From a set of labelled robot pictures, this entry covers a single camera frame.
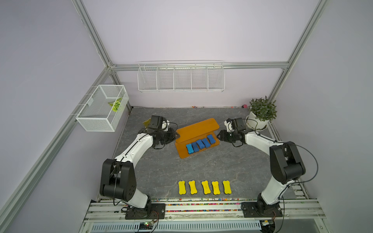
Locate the orange wooden two-tier shelf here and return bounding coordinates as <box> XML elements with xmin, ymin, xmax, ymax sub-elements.
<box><xmin>175</xmin><ymin>118</ymin><xmax>220</xmax><ymax>159</ymax></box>

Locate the blue eraser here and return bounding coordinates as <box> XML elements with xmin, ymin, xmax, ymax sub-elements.
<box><xmin>192</xmin><ymin>142</ymin><xmax>200</xmax><ymax>153</ymax></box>
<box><xmin>202</xmin><ymin>138</ymin><xmax>211</xmax><ymax>148</ymax></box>
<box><xmin>186</xmin><ymin>144</ymin><xmax>194</xmax><ymax>154</ymax></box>
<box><xmin>207</xmin><ymin>135</ymin><xmax>216</xmax><ymax>145</ymax></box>
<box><xmin>196</xmin><ymin>139</ymin><xmax>205</xmax><ymax>150</ymax></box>

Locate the yellow eraser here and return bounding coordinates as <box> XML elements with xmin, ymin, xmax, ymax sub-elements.
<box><xmin>222</xmin><ymin>180</ymin><xmax>232</xmax><ymax>195</ymax></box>
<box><xmin>211</xmin><ymin>181</ymin><xmax>220</xmax><ymax>195</ymax></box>
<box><xmin>178</xmin><ymin>181</ymin><xmax>187</xmax><ymax>195</ymax></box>
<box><xmin>188</xmin><ymin>180</ymin><xmax>198</xmax><ymax>195</ymax></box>
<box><xmin>201</xmin><ymin>180</ymin><xmax>211</xmax><ymax>195</ymax></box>

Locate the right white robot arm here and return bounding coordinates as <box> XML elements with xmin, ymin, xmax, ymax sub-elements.
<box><xmin>217</xmin><ymin>130</ymin><xmax>306</xmax><ymax>212</ymax></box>

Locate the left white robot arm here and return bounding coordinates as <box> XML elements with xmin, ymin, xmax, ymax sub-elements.
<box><xmin>100</xmin><ymin>128</ymin><xmax>180</xmax><ymax>210</ymax></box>

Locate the potted green plant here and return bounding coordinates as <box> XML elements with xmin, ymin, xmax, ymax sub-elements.
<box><xmin>245</xmin><ymin>96</ymin><xmax>277</xmax><ymax>131</ymax></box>

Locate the green object in basket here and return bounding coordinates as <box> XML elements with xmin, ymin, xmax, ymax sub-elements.
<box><xmin>108</xmin><ymin>98</ymin><xmax>122</xmax><ymax>112</ymax></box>

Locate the white mesh basket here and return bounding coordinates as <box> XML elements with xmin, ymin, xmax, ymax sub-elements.
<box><xmin>76</xmin><ymin>84</ymin><xmax>129</xmax><ymax>132</ymax></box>

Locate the white vent grille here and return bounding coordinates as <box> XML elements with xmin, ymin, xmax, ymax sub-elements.
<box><xmin>88</xmin><ymin>220</ymin><xmax>262</xmax><ymax>233</ymax></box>

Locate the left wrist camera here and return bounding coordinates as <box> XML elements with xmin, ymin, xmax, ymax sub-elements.
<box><xmin>147</xmin><ymin>115</ymin><xmax>169</xmax><ymax>131</ymax></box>

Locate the white wire wall shelf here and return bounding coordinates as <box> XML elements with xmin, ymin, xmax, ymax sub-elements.
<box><xmin>137</xmin><ymin>60</ymin><xmax>225</xmax><ymax>92</ymax></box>

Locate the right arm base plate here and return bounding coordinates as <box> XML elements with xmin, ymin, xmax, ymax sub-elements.
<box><xmin>241</xmin><ymin>200</ymin><xmax>283</xmax><ymax>218</ymax></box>

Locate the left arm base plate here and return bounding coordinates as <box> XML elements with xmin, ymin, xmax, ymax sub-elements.
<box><xmin>125</xmin><ymin>203</ymin><xmax>166</xmax><ymax>220</ymax></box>

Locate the aluminium mounting rail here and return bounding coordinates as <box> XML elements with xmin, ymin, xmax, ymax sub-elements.
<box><xmin>83</xmin><ymin>198</ymin><xmax>326</xmax><ymax>222</ymax></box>

